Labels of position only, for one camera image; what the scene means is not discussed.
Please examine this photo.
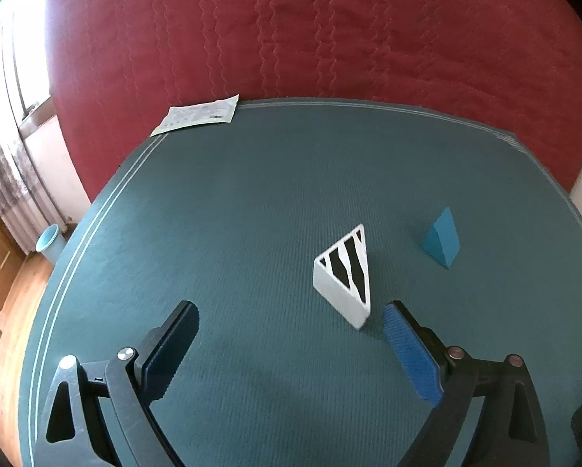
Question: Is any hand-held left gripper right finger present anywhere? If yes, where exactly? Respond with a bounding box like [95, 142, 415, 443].
[381, 300, 552, 467]

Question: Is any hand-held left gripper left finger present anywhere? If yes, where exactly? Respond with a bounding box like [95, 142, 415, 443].
[35, 300, 199, 467]

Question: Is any white striped wedge block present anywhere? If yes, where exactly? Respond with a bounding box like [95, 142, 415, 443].
[313, 224, 371, 330]

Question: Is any blue wedge block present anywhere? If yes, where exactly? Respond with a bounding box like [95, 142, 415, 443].
[421, 207, 462, 270]

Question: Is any teal bin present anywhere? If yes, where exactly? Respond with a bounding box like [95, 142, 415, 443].
[35, 225, 63, 266]

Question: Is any patterned curtain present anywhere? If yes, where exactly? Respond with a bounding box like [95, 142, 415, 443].
[0, 102, 73, 254]

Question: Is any white paper sheet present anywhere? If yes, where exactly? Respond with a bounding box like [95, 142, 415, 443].
[150, 94, 240, 137]

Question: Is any window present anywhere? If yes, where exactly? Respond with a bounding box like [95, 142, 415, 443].
[0, 0, 58, 127]

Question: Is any red quilted blanket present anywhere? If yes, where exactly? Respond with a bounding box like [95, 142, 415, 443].
[43, 0, 582, 200]

